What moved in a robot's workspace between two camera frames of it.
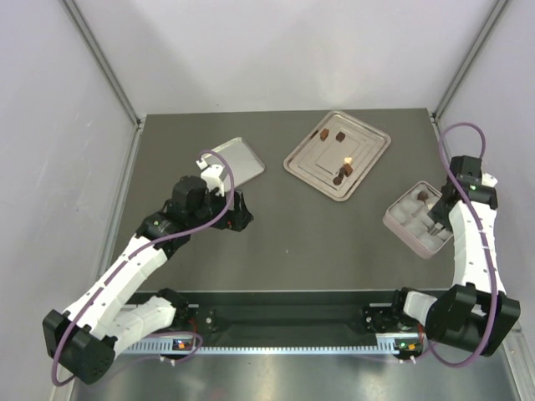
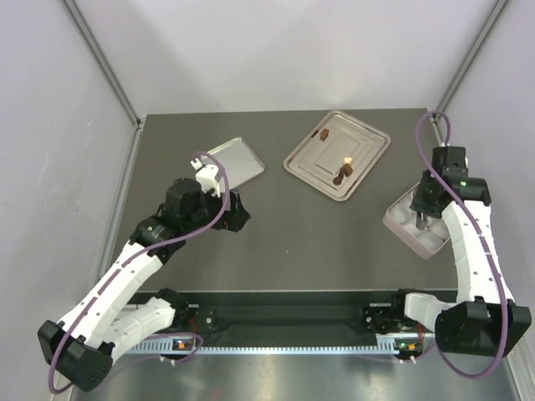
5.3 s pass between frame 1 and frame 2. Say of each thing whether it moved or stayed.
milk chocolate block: stayed
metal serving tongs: moved
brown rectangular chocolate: stayed
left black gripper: stayed
